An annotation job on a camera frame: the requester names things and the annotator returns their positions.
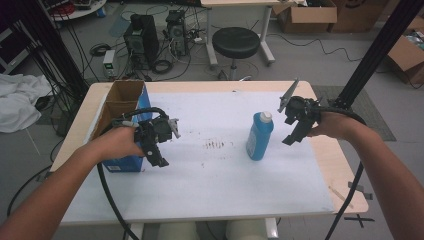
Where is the round white table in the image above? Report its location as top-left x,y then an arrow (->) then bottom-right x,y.
41,0 -> 108,22

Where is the white power supply unit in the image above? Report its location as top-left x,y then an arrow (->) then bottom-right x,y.
102,49 -> 117,79

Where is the blue bottle with white cap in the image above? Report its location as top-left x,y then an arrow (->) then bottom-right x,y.
245,110 -> 275,162

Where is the white cloth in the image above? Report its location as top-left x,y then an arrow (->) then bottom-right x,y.
0,73 -> 53,134

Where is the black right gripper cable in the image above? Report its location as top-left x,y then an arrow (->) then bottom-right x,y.
318,105 -> 368,240

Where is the black round stool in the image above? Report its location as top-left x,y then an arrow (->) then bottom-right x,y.
211,26 -> 262,81

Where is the grey floor mat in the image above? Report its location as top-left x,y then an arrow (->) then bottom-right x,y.
311,84 -> 398,143

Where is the blue-sided cardboard box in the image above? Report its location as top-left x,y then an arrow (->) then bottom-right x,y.
87,79 -> 154,173

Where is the long black floor cable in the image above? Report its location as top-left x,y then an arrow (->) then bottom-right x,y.
266,32 -> 364,63

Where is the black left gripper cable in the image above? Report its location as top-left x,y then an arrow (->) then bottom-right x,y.
96,106 -> 169,240

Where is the person's left hand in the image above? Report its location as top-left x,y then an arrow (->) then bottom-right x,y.
99,125 -> 146,164

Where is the open cardboard box with flaps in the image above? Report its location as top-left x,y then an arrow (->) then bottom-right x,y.
271,0 -> 338,34

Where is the light wooden table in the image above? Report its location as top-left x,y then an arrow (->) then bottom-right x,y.
49,80 -> 369,240

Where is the large black computer tower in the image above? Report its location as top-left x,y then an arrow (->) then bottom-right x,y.
123,13 -> 160,71

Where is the closed brown cardboard box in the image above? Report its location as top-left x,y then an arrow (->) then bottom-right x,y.
328,0 -> 401,34

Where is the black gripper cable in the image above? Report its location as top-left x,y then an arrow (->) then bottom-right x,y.
96,106 -> 169,240
318,105 -> 368,240

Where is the coiled black cable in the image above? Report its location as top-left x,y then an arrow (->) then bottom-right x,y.
89,43 -> 113,57
151,59 -> 174,75

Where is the black metal stand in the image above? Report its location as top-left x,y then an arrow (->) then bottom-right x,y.
328,0 -> 424,113

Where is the grey tape strip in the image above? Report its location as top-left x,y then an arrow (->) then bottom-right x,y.
347,181 -> 374,201

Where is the slim black computer tower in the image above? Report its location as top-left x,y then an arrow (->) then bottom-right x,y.
165,9 -> 188,58

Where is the cardboard box with contents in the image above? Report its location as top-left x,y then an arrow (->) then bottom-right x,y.
386,16 -> 424,86

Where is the person's right hand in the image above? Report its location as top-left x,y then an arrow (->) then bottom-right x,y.
307,112 -> 352,141

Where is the white desk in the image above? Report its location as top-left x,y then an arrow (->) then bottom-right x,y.
199,0 -> 298,66

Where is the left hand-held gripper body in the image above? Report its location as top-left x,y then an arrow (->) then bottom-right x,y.
111,116 -> 183,148

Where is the looped black floor cable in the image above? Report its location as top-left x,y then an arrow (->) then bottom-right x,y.
6,164 -> 54,218

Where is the white foam mat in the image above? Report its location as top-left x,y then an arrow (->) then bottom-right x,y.
61,91 -> 335,224

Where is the black stand with cables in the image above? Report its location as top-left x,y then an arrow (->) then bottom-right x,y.
9,0 -> 89,101

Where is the black tape cross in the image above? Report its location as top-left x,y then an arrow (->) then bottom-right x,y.
343,213 -> 375,228

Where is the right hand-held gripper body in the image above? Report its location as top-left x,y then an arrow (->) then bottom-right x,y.
278,78 -> 323,125

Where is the thin wooden stick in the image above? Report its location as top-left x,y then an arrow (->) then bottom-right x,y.
328,184 -> 354,209

